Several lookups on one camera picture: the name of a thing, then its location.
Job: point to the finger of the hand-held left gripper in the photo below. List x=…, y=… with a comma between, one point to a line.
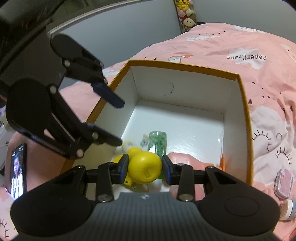
x=106, y=136
x=108, y=96

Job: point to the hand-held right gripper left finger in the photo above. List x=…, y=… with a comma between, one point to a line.
x=123, y=166

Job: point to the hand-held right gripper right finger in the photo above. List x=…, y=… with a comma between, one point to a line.
x=167, y=169

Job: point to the yellow gourd-shaped bottle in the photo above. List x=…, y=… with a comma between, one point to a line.
x=144, y=166

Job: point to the green patterned bottle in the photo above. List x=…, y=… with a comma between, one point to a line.
x=157, y=141

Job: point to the large orange-rimmed cardboard box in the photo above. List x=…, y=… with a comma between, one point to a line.
x=185, y=129

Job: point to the white printed carton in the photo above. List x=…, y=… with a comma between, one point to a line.
x=159, y=185

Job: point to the pink plastic cup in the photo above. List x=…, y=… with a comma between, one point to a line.
x=185, y=160

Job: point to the white tube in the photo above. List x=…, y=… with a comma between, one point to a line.
x=145, y=141

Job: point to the black smartphone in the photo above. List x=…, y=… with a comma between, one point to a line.
x=18, y=169

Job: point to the yellow bear plush toy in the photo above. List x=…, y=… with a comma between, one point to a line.
x=189, y=24
x=183, y=4

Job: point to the pink printed bedsheet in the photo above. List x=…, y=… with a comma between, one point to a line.
x=208, y=46

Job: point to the pink plush toy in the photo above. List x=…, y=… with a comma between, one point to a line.
x=186, y=14

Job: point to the pink rectangular tin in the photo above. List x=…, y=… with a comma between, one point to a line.
x=284, y=183

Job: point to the small round cream jar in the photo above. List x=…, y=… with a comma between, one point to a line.
x=286, y=209

